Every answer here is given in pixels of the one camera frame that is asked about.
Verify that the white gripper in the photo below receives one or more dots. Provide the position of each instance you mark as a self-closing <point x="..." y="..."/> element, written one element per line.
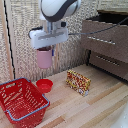
<point x="48" y="37"/>

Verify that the pink mug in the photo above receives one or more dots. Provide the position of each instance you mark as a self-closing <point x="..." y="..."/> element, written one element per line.
<point x="44" y="58"/>

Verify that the red shopping basket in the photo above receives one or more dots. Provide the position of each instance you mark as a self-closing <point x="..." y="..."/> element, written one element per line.
<point x="22" y="101"/>

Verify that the colourful patterned box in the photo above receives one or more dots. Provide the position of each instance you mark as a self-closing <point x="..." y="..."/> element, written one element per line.
<point x="78" y="82"/>

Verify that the brown wooden drawer cabinet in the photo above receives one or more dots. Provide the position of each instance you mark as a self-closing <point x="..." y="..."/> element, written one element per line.
<point x="106" y="43"/>

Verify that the red bowl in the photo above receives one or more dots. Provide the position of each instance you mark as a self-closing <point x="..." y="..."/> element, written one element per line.
<point x="44" y="85"/>

